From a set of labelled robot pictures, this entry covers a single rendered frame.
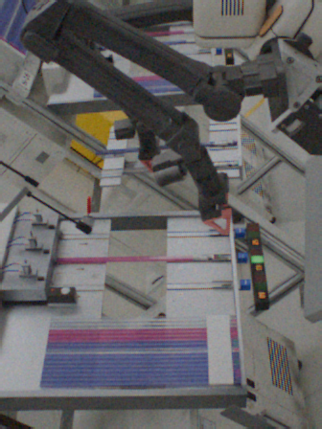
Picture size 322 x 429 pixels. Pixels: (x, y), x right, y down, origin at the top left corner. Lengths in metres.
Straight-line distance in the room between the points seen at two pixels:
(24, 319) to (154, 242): 1.48
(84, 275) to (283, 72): 0.96
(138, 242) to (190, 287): 1.38
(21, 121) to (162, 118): 1.59
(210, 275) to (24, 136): 1.29
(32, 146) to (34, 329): 1.27
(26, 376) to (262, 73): 0.97
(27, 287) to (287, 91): 0.94
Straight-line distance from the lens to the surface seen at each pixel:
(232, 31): 1.44
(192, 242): 2.07
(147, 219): 2.16
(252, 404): 2.26
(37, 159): 3.02
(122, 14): 1.77
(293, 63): 1.33
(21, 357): 1.83
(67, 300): 1.90
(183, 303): 1.89
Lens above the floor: 1.76
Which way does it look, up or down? 24 degrees down
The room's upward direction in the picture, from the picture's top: 57 degrees counter-clockwise
